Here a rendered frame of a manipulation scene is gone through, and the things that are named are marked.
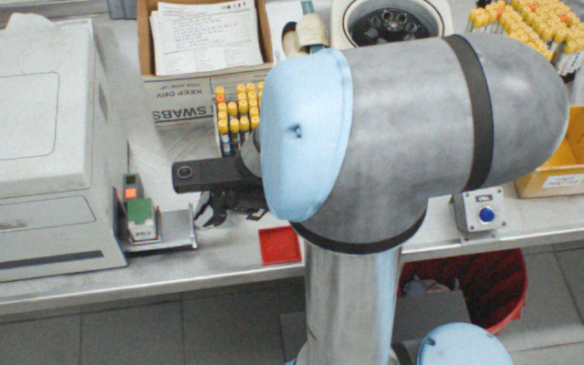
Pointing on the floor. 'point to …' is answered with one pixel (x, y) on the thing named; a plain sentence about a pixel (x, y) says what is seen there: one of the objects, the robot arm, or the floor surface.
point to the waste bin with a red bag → (479, 284)
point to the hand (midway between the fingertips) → (194, 222)
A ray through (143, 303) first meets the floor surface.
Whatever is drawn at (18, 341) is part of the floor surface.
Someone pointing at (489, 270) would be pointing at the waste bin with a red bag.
